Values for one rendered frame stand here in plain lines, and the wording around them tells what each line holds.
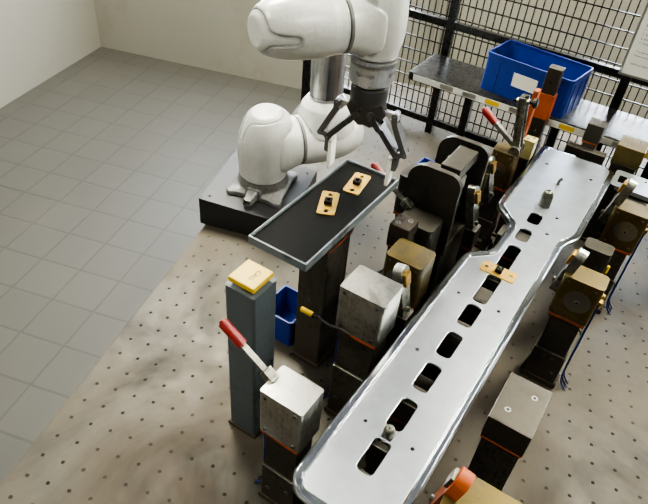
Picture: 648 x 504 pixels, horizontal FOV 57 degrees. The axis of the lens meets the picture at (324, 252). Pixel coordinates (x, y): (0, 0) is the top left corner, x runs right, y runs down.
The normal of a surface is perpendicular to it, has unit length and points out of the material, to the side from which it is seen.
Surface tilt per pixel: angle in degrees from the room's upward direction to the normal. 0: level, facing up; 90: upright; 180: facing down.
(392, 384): 0
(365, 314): 90
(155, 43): 90
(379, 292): 0
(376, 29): 89
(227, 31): 90
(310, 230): 0
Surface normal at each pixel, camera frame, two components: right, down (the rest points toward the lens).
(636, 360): 0.07, -0.76
